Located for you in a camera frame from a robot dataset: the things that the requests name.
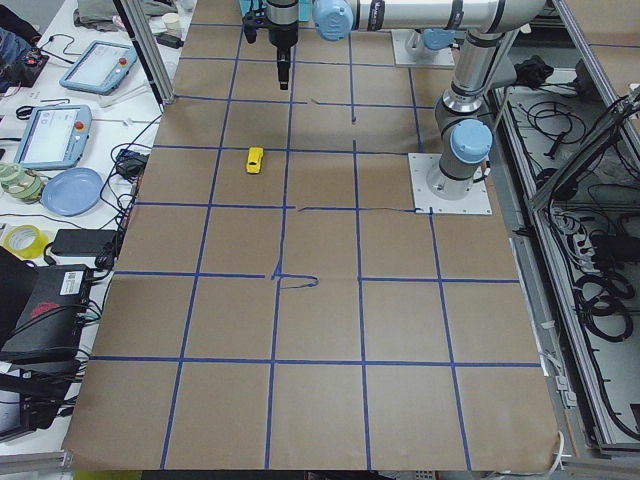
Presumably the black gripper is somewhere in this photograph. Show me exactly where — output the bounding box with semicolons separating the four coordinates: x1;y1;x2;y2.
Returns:
242;0;299;91

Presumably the yellow beetle toy car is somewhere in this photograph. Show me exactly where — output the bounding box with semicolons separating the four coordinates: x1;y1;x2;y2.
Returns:
245;146;264;175

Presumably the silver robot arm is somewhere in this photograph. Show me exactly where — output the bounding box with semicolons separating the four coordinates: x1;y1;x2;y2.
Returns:
312;1;543;200

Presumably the turquoise storage bin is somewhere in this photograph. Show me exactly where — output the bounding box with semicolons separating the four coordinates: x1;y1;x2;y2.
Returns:
239;0;251;15

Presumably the white paper cup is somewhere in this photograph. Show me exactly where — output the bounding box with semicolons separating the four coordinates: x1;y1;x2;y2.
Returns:
162;12;182;37

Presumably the upper blue teach pendant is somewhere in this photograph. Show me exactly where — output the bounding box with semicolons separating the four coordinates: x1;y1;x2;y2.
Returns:
59;41;138;95

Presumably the blue teach pendant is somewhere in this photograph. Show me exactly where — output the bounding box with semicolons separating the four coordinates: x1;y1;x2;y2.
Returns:
14;105;93;170
59;41;138;95

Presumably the lower blue teach pendant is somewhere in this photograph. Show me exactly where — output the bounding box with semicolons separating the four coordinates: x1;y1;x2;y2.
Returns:
14;105;93;170

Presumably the blue plastic plate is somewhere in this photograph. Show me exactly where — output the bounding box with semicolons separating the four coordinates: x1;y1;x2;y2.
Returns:
41;167;103;216

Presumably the black power adapter brick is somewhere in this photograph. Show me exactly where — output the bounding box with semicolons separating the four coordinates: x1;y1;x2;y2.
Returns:
50;229;116;257

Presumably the green tape rolls stack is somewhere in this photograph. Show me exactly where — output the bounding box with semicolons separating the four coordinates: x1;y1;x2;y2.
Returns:
0;163;46;204

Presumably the yellow tape roll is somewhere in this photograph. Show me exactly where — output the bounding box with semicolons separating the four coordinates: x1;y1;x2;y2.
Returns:
3;225;49;260

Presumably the black computer box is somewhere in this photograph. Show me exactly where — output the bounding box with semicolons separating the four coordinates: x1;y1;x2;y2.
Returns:
1;249;90;365

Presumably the aluminium frame post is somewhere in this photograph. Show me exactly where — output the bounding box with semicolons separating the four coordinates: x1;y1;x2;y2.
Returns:
113;0;175;106

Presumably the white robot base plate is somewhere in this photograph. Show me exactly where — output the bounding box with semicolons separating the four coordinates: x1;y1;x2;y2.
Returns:
408;153;492;215

